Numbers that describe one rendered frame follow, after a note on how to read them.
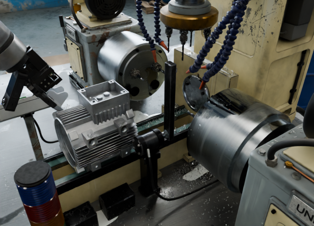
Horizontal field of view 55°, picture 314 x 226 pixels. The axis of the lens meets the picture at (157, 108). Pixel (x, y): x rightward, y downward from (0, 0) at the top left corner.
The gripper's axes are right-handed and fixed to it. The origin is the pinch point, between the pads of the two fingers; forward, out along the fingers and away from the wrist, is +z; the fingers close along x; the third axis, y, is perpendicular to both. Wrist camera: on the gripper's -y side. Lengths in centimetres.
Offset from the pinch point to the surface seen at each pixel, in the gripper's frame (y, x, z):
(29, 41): 2, 374, 127
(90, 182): -8.8, -13.0, 18.6
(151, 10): 199, 393, 235
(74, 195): -14.6, -13.0, 17.7
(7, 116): -13.3, 12.1, -2.9
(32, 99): -4.7, 13.5, -0.6
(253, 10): 65, -15, 11
